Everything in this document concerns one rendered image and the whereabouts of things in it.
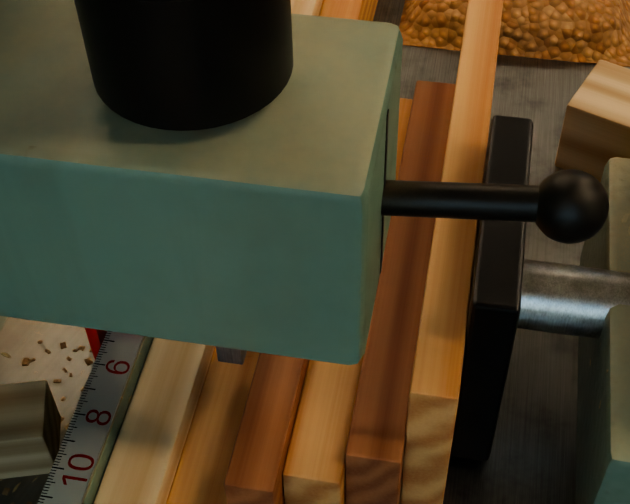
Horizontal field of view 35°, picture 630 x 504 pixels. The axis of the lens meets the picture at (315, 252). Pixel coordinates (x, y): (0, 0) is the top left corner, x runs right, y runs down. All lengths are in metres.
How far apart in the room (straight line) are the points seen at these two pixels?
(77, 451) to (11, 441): 0.16
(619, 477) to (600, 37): 0.29
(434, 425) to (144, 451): 0.09
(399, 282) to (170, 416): 0.09
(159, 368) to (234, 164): 0.13
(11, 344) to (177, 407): 0.24
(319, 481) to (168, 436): 0.05
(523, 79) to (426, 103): 0.11
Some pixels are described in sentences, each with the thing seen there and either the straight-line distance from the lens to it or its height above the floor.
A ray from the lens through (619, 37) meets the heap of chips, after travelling 0.57.
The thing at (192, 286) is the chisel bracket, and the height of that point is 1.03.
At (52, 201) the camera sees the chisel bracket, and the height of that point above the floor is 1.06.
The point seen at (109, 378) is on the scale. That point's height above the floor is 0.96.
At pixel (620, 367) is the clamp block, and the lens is 0.35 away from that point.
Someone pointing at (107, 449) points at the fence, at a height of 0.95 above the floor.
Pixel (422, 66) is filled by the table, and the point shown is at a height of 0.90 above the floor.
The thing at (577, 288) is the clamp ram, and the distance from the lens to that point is 0.36.
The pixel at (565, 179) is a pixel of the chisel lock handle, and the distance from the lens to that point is 0.27.
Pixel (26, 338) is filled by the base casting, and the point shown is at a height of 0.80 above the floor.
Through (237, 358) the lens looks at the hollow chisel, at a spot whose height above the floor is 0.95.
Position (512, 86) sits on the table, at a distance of 0.54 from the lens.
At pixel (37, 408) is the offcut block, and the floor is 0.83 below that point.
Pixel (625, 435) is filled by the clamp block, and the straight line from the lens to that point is 0.33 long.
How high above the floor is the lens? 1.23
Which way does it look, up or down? 48 degrees down
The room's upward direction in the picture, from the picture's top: 2 degrees counter-clockwise
